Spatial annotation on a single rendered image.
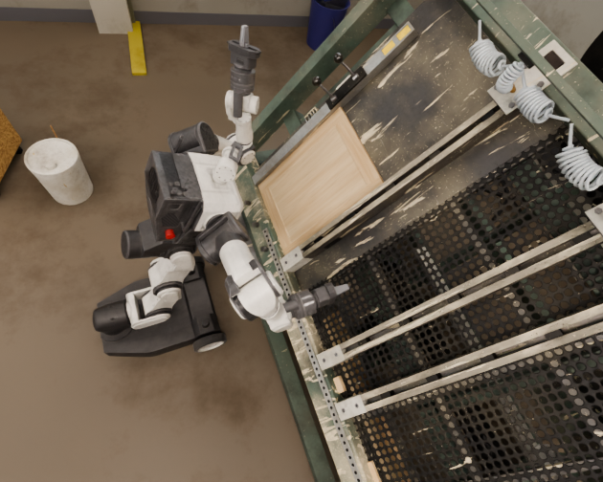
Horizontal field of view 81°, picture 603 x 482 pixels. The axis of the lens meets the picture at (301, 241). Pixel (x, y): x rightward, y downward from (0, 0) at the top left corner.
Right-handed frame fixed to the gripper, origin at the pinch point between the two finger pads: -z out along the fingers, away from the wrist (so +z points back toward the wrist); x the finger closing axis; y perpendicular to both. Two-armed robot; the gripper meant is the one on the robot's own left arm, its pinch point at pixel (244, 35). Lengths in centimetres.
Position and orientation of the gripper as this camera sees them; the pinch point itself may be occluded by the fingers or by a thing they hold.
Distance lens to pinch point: 138.5
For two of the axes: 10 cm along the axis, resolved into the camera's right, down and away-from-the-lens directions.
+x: 8.3, 4.8, -2.8
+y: -5.3, 5.4, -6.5
